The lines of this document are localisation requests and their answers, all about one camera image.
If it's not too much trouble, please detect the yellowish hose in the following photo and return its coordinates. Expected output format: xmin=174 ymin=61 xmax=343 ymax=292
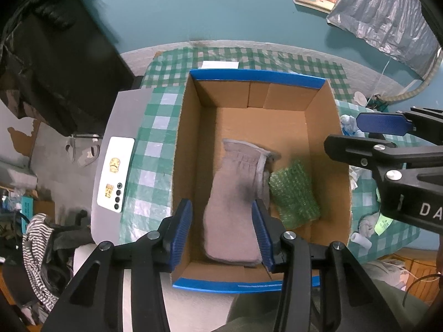
xmin=381 ymin=46 xmax=443 ymax=103

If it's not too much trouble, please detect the flat cardboard piece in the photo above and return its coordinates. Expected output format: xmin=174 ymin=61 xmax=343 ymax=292
xmin=293 ymin=0 xmax=334 ymax=14

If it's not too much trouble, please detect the black plastic bag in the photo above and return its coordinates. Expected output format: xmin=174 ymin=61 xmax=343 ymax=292
xmin=0 ymin=0 xmax=137 ymax=137

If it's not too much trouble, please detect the grey knotted sock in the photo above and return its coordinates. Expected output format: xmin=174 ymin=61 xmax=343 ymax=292
xmin=358 ymin=212 xmax=383 ymax=239

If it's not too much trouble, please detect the silver plastic tarp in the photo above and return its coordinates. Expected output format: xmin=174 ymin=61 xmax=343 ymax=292
xmin=327 ymin=0 xmax=442 ymax=80

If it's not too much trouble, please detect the grey fabric glove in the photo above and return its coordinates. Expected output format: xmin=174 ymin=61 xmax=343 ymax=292
xmin=202 ymin=138 xmax=282 ymax=267

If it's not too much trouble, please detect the green checkered plastic tablecloth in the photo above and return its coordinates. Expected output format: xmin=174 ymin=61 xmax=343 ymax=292
xmin=119 ymin=46 xmax=424 ymax=260

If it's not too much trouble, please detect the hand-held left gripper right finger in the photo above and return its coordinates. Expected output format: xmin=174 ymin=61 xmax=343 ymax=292
xmin=251 ymin=199 xmax=402 ymax=332

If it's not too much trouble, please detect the striped cloth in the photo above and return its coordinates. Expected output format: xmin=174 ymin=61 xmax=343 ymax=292
xmin=22 ymin=213 xmax=61 ymax=310

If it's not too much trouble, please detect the white cloth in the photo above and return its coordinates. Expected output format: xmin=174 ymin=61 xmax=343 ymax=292
xmin=363 ymin=259 xmax=412 ymax=289

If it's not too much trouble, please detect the green paper tag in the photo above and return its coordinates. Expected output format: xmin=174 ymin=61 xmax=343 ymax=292
xmin=374 ymin=214 xmax=392 ymax=236

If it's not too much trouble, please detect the white plastic tube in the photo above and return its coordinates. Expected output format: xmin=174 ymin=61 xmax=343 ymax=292
xmin=351 ymin=232 xmax=373 ymax=249

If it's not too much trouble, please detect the green bubble wrap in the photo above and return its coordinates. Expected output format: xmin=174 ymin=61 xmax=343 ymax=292
xmin=268 ymin=161 xmax=321 ymax=229

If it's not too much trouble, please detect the white plastic bag blue print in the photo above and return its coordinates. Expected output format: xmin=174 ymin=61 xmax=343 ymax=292
xmin=339 ymin=114 xmax=365 ymax=138

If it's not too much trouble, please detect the white paper label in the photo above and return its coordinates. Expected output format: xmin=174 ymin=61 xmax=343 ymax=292
xmin=201 ymin=61 xmax=239 ymax=70

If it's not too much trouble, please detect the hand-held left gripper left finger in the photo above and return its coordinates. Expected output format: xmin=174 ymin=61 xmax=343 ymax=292
xmin=42 ymin=199 xmax=193 ymax=332

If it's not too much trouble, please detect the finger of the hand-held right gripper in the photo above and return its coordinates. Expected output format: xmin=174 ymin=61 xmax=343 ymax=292
xmin=356 ymin=107 xmax=443 ymax=136
xmin=324 ymin=134 xmax=443 ymax=194

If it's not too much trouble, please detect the blue-rimmed cardboard box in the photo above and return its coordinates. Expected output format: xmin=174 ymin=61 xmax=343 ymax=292
xmin=171 ymin=69 xmax=354 ymax=294

